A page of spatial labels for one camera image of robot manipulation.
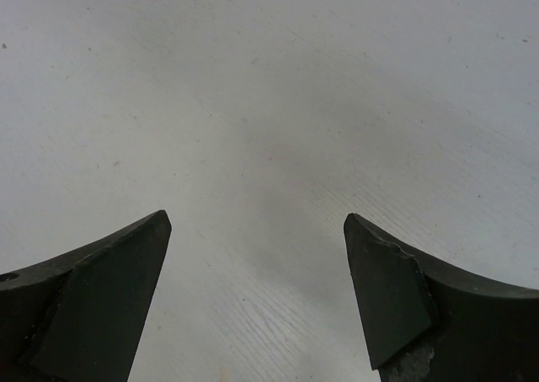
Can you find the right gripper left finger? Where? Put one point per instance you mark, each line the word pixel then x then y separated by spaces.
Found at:
pixel 80 316

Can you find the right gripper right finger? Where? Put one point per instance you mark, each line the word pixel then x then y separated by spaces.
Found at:
pixel 427 320

